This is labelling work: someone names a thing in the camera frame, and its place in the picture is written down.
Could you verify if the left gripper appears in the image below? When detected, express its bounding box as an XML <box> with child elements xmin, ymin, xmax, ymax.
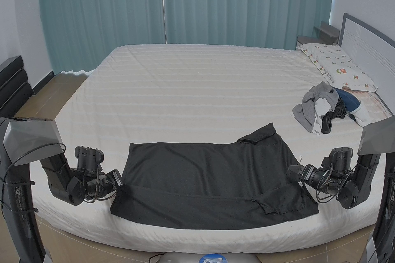
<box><xmin>100</xmin><ymin>169</ymin><xmax>123</xmax><ymax>197</ymax></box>

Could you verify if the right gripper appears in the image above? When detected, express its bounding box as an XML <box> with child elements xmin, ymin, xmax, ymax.
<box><xmin>288</xmin><ymin>165</ymin><xmax>324</xmax><ymax>191</ymax></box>

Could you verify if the black T-shirt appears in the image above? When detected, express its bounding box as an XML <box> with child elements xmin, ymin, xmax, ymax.
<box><xmin>109</xmin><ymin>122</ymin><xmax>319</xmax><ymax>230</ymax></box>

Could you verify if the pile of clothes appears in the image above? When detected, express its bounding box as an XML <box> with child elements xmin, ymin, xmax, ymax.
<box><xmin>292</xmin><ymin>81</ymin><xmax>371</xmax><ymax>135</ymax></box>

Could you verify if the white printed pillow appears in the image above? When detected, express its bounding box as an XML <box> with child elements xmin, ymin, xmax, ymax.
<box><xmin>296</xmin><ymin>43</ymin><xmax>379</xmax><ymax>93</ymax></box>

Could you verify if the bed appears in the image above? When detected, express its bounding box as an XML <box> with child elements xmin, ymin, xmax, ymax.
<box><xmin>31</xmin><ymin>12</ymin><xmax>395</xmax><ymax>253</ymax></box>

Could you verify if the black chest of drawers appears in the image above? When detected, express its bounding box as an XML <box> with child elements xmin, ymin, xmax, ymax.
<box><xmin>0</xmin><ymin>55</ymin><xmax>34</xmax><ymax>114</ymax></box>

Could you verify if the grey bedside table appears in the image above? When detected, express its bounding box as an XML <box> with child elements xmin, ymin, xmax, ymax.
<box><xmin>296</xmin><ymin>21</ymin><xmax>340</xmax><ymax>46</ymax></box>

